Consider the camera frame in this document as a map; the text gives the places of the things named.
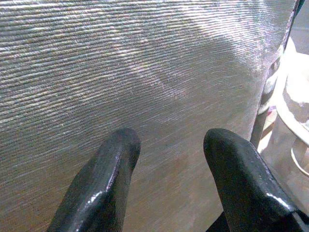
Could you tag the light grey crumpled garment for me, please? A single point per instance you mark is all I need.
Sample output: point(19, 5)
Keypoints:
point(298, 101)

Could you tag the grey ribbed fabric sofa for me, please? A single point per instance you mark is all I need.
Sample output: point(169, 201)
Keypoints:
point(125, 72)

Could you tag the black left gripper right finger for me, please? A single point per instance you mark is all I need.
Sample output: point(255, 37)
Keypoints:
point(241, 178)

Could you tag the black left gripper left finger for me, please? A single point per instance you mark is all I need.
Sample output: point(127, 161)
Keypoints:
point(101, 183)

